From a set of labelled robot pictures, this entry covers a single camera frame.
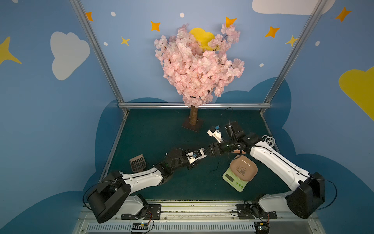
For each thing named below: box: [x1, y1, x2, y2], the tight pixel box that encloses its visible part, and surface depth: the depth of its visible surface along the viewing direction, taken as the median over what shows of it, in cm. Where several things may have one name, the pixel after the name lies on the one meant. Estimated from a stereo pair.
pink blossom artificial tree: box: [154, 23, 245, 125], surface depth 73 cm
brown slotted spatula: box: [129, 154, 147, 173], surface depth 93 cm
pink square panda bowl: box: [229, 155, 259, 182], surface depth 88 cm
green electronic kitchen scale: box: [222, 167, 249, 193], surface depth 84 cm
